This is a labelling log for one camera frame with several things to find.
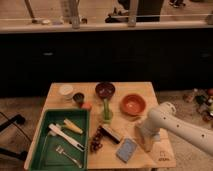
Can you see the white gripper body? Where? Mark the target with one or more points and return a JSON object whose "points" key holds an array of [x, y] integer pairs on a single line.
{"points": [[147, 132]]}

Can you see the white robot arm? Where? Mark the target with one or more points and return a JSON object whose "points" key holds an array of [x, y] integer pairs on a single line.
{"points": [[162, 117]]}

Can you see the orange bowl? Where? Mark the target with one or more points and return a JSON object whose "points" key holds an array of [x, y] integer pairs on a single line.
{"points": [[132, 104]]}

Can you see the purple bowl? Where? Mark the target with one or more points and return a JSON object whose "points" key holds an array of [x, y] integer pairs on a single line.
{"points": [[105, 90]]}

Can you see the blue sponge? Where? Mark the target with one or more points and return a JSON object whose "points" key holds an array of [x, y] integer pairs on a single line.
{"points": [[125, 152]]}

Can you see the black rectangular block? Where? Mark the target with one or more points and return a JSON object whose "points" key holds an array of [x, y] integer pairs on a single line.
{"points": [[108, 131]]}

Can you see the green glass vase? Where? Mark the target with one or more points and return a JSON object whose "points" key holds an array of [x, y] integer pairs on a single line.
{"points": [[107, 113]]}

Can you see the bunch of dark grapes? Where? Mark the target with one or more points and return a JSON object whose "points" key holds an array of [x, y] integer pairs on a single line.
{"points": [[95, 143]]}

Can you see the orange fruit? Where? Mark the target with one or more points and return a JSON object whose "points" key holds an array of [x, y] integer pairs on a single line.
{"points": [[86, 106]]}

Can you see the dark small cup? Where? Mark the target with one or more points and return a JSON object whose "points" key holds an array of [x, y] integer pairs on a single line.
{"points": [[79, 98]]}

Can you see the silver fork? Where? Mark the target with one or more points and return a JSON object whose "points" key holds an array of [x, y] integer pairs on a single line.
{"points": [[61, 151]]}

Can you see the white spatula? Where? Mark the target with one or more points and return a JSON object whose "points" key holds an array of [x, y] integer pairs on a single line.
{"points": [[56, 130]]}

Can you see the white cup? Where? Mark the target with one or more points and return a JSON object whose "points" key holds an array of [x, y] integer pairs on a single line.
{"points": [[66, 91]]}

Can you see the green plastic tray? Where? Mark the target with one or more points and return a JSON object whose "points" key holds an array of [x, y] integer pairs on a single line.
{"points": [[44, 156]]}

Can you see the black chair base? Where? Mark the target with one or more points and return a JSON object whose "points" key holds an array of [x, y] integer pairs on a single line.
{"points": [[9, 137]]}

